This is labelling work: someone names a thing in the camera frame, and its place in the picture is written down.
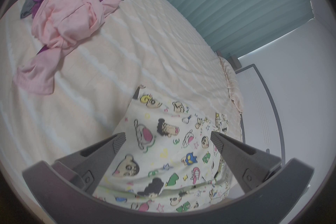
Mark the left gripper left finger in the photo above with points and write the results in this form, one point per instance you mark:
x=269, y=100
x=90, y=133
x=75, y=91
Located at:
x=97, y=165

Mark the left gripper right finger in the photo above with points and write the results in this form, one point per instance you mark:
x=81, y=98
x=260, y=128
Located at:
x=249, y=167

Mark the white printed pyjama top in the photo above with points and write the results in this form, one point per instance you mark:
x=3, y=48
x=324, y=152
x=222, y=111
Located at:
x=162, y=160

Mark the bed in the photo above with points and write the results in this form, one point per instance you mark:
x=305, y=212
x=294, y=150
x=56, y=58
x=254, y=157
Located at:
x=157, y=47

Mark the pale pink pillow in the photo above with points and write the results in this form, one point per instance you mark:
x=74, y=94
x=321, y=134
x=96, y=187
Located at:
x=232, y=83

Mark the grey bedside table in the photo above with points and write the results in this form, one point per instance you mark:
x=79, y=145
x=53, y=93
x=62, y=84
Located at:
x=232, y=61

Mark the pink garment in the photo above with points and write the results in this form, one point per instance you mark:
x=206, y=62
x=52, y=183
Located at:
x=68, y=15

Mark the dark grey garment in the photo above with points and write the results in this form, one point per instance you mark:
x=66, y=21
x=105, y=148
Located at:
x=26, y=7

